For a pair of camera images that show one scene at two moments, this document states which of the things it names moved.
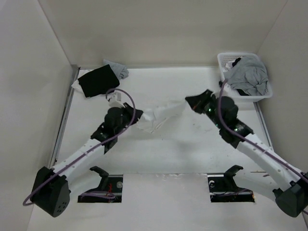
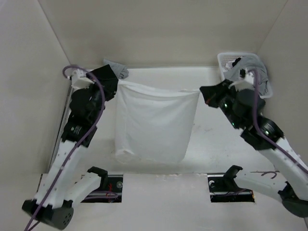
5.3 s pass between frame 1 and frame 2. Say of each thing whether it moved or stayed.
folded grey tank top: stayed
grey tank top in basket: stayed
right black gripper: moved
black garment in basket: stayed
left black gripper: moved
